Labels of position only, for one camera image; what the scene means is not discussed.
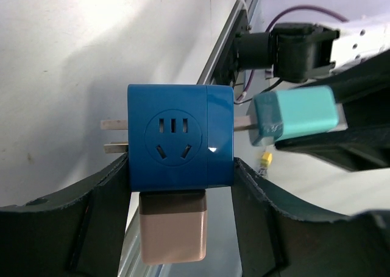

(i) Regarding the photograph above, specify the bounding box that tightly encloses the teal charger plug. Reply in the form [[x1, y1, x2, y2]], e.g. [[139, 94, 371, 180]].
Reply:
[[234, 86, 339, 146]]

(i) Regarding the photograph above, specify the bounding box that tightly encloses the blue cube socket adapter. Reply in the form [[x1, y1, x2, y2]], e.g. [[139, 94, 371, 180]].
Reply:
[[101, 84, 234, 192]]

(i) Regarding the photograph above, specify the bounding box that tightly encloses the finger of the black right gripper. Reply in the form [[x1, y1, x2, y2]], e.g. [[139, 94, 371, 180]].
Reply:
[[275, 51, 389, 171]]

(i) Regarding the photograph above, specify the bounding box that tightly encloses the pink charger plug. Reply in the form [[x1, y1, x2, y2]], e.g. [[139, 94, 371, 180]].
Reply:
[[139, 189, 207, 265]]

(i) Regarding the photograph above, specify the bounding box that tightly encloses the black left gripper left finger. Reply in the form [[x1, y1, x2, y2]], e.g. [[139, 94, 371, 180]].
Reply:
[[1, 155, 131, 276]]

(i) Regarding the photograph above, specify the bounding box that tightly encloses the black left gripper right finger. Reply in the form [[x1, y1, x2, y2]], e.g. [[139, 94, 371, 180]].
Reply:
[[231, 158, 389, 276]]

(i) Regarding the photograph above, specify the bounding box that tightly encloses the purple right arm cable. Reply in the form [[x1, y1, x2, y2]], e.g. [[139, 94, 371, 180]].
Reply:
[[242, 5, 350, 97]]

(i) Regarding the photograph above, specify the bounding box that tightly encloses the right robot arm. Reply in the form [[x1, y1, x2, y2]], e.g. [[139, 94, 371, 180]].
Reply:
[[235, 23, 389, 172]]

